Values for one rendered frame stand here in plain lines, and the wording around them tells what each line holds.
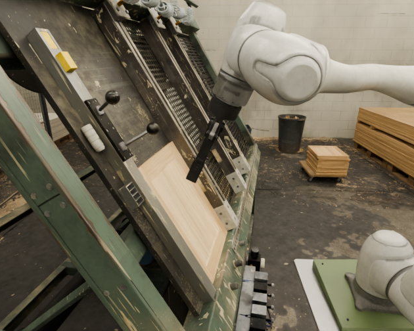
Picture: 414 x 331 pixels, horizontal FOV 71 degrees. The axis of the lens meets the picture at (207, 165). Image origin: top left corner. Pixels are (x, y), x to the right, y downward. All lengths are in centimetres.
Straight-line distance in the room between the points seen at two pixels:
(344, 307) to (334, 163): 320
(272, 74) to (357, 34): 640
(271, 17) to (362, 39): 628
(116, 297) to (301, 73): 63
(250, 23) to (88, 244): 58
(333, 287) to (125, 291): 87
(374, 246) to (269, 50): 86
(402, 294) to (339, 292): 27
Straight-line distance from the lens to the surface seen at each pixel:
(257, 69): 51
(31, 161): 71
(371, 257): 120
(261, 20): 64
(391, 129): 529
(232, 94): 66
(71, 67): 92
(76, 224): 71
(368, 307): 131
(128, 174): 89
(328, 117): 683
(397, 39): 719
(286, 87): 47
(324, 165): 430
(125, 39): 130
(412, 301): 113
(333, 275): 141
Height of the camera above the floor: 164
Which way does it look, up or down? 20 degrees down
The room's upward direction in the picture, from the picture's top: straight up
